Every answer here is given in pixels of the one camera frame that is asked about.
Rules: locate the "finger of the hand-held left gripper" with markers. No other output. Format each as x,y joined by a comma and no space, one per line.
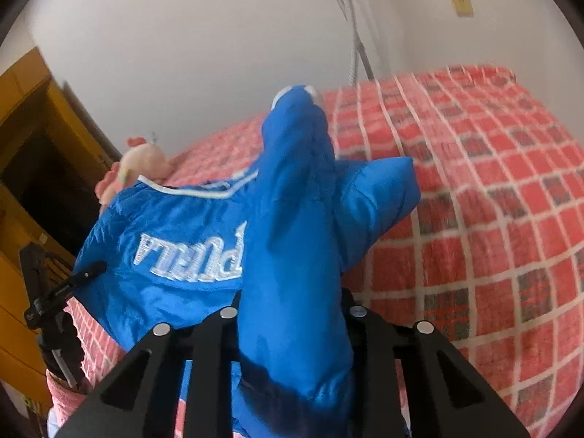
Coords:
89,272

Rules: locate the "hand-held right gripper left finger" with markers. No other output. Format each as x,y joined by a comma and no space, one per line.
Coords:
210,351

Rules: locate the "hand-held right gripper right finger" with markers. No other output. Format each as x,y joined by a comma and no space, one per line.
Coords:
378,365

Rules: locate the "blue puffer jacket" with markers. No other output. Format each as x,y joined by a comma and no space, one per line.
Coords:
292,237

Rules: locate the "pink plush toy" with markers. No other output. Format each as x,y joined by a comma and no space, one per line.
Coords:
141,164

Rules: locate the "red plaid blanket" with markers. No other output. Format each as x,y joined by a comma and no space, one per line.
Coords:
479,237

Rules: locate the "wooden door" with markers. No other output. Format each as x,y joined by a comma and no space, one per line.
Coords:
27,96

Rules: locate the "garment steamer pole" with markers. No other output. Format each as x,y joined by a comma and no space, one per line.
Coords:
360,50

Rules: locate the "yellowed wall socket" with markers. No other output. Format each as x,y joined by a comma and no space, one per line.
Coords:
461,4

